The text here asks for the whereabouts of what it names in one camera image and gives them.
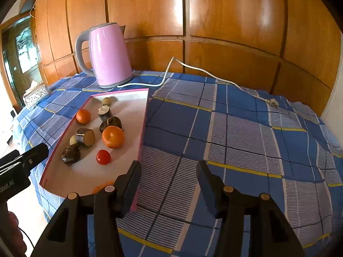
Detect dark brown cut block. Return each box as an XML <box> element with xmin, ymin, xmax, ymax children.
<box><xmin>75</xmin><ymin>128</ymin><xmax>96</xmax><ymax>147</ymax></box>

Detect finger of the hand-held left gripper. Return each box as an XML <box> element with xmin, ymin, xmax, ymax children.
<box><xmin>18</xmin><ymin>143</ymin><xmax>49</xmax><ymax>170</ymax></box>

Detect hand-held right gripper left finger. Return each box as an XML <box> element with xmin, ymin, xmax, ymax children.
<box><xmin>31</xmin><ymin>161</ymin><xmax>142</xmax><ymax>257</ymax></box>

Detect patterned tissue box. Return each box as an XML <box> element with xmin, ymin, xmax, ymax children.
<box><xmin>23</xmin><ymin>82</ymin><xmax>49</xmax><ymax>110</ymax></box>

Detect large orange with stem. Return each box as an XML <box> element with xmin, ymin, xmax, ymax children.
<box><xmin>102</xmin><ymin>126</ymin><xmax>125</xmax><ymax>149</ymax></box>

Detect pink electric kettle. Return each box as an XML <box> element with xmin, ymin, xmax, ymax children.
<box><xmin>75</xmin><ymin>22</ymin><xmax>134</xmax><ymax>89</ymax></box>

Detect blue plaid tablecloth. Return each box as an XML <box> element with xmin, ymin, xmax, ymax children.
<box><xmin>16</xmin><ymin>71</ymin><xmax>343</xmax><ymax>257</ymax></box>

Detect person's left hand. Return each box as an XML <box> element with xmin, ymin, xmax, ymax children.
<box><xmin>7</xmin><ymin>211</ymin><xmax>27</xmax><ymax>251</ymax></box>

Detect white power cord with plug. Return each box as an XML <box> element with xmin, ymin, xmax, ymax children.
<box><xmin>116</xmin><ymin>57</ymin><xmax>280</xmax><ymax>110</ymax></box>

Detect wooden framed glass door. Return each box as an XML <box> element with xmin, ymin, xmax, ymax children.
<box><xmin>0</xmin><ymin>13</ymin><xmax>43</xmax><ymax>113</ymax></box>

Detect pink shallow box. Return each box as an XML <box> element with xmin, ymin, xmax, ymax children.
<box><xmin>39</xmin><ymin>88</ymin><xmax>149</xmax><ymax>212</ymax></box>

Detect dark cylinder with pale cut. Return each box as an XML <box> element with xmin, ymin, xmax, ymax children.
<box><xmin>98</xmin><ymin>105</ymin><xmax>113</xmax><ymax>121</ymax></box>

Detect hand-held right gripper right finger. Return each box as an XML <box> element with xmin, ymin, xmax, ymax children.
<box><xmin>196</xmin><ymin>160</ymin><xmax>306</xmax><ymax>257</ymax></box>

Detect red tomato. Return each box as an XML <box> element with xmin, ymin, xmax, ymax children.
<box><xmin>96</xmin><ymin>150</ymin><xmax>111</xmax><ymax>165</ymax></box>

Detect small orange mandarin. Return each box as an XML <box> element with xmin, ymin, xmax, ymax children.
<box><xmin>76</xmin><ymin>109</ymin><xmax>92</xmax><ymax>125</ymax></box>

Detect small orange carrot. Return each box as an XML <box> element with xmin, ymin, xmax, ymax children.
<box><xmin>92</xmin><ymin>181</ymin><xmax>114</xmax><ymax>194</ymax></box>

